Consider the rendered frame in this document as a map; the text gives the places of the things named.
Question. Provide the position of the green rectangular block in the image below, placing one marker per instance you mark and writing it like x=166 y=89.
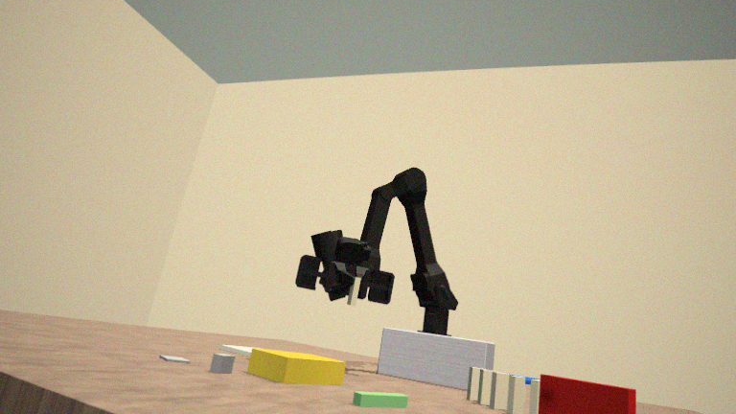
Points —
x=380 y=400

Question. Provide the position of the yellow rectangular block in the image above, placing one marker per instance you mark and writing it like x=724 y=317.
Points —
x=296 y=368

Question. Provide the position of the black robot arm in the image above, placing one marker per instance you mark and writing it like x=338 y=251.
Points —
x=430 y=281

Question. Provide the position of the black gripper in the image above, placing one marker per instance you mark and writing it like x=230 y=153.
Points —
x=340 y=277

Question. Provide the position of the grey flat tile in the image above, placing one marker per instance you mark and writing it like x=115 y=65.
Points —
x=175 y=359

